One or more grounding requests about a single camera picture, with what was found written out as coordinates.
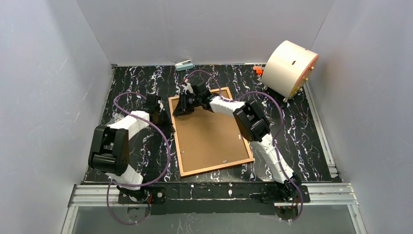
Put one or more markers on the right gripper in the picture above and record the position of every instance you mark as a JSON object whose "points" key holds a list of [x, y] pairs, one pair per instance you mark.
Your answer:
{"points": [[186, 103]]}

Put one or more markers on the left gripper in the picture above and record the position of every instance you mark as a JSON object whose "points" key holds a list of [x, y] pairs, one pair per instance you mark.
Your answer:
{"points": [[162, 117]]}

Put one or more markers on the brown backing board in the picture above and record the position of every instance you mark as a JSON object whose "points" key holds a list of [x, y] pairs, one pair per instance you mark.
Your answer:
{"points": [[209, 135]]}

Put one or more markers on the wooden picture frame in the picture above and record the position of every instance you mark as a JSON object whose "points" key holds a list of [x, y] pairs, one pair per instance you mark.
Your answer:
{"points": [[209, 132]]}

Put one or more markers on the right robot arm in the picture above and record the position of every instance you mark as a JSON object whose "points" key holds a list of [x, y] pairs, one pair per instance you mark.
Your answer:
{"points": [[254, 127]]}

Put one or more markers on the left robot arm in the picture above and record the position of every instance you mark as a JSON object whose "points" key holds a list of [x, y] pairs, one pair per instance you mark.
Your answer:
{"points": [[110, 153]]}

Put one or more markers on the teal white small device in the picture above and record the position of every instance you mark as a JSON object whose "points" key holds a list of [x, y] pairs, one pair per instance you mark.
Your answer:
{"points": [[184, 65]]}

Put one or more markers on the small plastic bag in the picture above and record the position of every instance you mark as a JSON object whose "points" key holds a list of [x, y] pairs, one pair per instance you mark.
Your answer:
{"points": [[116, 118]]}

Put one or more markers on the orange clip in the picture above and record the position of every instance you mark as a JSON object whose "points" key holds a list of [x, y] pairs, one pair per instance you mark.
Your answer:
{"points": [[258, 69]]}

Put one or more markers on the white orange cylinder box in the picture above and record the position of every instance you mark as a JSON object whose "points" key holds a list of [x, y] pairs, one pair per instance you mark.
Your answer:
{"points": [[288, 69]]}

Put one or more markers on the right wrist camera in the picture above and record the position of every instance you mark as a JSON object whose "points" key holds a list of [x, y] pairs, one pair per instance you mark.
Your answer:
{"points": [[187, 88]]}

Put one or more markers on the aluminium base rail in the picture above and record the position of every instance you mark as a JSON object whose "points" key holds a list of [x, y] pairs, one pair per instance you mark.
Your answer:
{"points": [[94, 209]]}

